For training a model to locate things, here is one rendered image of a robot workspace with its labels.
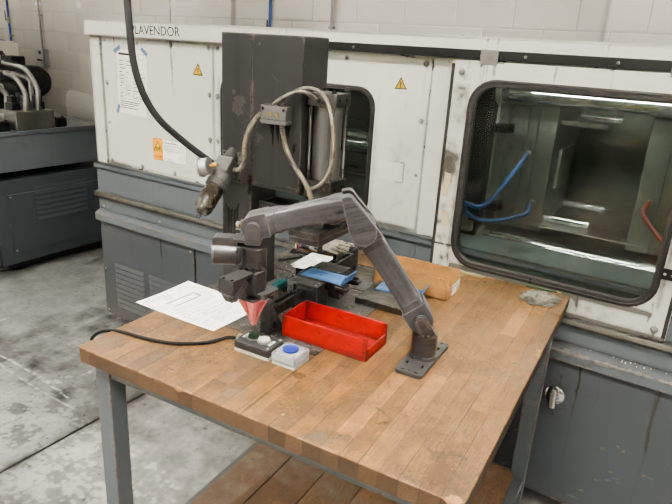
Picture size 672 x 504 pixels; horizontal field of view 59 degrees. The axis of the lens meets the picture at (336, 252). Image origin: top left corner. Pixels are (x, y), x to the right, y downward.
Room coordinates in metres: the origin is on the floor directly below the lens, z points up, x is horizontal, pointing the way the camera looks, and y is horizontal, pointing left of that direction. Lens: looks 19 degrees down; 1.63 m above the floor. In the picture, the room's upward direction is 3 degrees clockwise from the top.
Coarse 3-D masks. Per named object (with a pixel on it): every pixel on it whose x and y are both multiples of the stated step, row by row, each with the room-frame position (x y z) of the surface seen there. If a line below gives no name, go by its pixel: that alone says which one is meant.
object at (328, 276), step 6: (312, 270) 1.67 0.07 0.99; (318, 270) 1.67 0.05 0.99; (324, 270) 1.68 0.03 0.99; (312, 276) 1.62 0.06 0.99; (318, 276) 1.63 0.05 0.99; (324, 276) 1.63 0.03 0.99; (330, 276) 1.63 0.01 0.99; (336, 276) 1.63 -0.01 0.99; (342, 276) 1.64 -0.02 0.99; (348, 276) 1.58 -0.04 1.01; (336, 282) 1.59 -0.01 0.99; (342, 282) 1.57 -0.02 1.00
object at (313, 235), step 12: (264, 204) 1.71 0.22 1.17; (276, 204) 1.69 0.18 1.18; (288, 204) 1.74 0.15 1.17; (300, 228) 1.60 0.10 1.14; (312, 228) 1.61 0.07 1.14; (324, 228) 1.61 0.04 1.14; (336, 228) 1.63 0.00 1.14; (288, 240) 1.59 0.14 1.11; (300, 240) 1.57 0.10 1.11; (312, 240) 1.55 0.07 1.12; (324, 240) 1.57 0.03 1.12
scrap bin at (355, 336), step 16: (304, 304) 1.50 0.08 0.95; (320, 304) 1.49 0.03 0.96; (288, 320) 1.40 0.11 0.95; (304, 320) 1.50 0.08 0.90; (320, 320) 1.49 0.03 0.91; (336, 320) 1.47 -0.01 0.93; (352, 320) 1.44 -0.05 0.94; (368, 320) 1.42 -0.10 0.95; (288, 336) 1.40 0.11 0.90; (304, 336) 1.38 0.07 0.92; (320, 336) 1.36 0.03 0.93; (336, 336) 1.34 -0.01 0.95; (352, 336) 1.31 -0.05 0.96; (368, 336) 1.42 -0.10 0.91; (384, 336) 1.39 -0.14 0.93; (336, 352) 1.33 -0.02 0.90; (352, 352) 1.31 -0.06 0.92; (368, 352) 1.31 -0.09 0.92
